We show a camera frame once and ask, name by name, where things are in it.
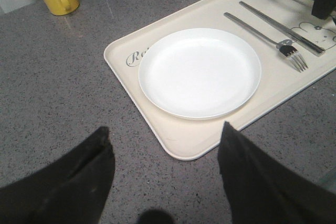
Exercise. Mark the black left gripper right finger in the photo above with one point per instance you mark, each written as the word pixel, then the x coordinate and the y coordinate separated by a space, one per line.
pixel 261 190

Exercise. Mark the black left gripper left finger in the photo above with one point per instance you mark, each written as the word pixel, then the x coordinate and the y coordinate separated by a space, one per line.
pixel 73 189

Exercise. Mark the silver metal fork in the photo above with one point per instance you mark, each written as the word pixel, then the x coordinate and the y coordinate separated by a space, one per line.
pixel 285 47

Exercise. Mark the white round plate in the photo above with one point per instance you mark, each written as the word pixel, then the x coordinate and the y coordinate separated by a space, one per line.
pixel 200 73

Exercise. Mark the cream rabbit serving tray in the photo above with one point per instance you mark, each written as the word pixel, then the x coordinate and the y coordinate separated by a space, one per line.
pixel 186 139

